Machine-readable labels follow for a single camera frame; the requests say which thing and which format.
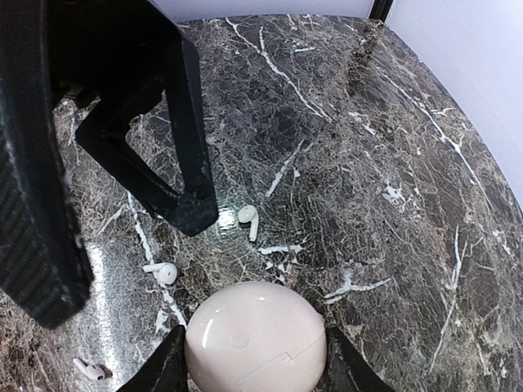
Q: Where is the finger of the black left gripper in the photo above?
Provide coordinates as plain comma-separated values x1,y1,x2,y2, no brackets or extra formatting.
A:
1,1,93,329
75,1,217,236

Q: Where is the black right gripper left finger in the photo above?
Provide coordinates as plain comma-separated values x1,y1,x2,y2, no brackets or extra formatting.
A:
118,325,187,392

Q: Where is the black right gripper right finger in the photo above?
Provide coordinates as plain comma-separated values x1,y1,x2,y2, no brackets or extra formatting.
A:
325,327,395,392

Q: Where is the white earbud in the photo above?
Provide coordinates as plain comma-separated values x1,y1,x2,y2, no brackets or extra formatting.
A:
73,358,105,381
142,262,178,285
237,205,259,243

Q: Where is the pink earbud charging case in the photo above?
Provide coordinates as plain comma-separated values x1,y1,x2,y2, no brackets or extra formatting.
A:
185,282,327,391

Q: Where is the black right frame post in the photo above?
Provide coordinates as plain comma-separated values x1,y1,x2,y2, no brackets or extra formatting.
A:
369,0,394,23

